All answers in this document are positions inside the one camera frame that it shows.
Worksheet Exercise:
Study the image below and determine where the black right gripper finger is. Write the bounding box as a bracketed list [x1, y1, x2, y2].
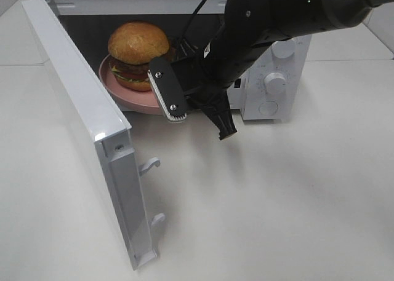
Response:
[148, 58, 188, 122]

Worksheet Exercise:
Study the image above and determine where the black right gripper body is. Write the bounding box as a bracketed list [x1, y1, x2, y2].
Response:
[171, 31, 246, 140]

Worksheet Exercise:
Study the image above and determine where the pink round plate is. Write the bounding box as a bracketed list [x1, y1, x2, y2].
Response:
[98, 55, 163, 116]

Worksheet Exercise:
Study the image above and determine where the burger with lettuce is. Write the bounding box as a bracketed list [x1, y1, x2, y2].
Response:
[108, 21, 175, 92]

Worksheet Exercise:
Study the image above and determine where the round white door button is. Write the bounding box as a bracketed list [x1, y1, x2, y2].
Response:
[259, 101, 278, 116]

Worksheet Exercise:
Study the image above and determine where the white microwave door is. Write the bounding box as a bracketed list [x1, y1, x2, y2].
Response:
[22, 0, 165, 269]

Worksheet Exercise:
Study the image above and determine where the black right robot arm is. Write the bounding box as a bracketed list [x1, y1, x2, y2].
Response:
[148, 0, 393, 139]

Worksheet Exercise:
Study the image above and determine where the lower white timer knob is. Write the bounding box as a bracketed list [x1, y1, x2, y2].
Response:
[263, 73, 287, 95]

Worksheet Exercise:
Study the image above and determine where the white microwave oven body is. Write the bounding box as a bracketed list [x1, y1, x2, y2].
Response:
[23, 0, 311, 120]

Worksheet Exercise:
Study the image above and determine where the upper white power knob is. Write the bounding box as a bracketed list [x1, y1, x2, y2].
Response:
[271, 39, 296, 59]

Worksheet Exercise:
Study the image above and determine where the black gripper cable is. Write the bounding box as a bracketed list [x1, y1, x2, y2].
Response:
[181, 0, 216, 57]

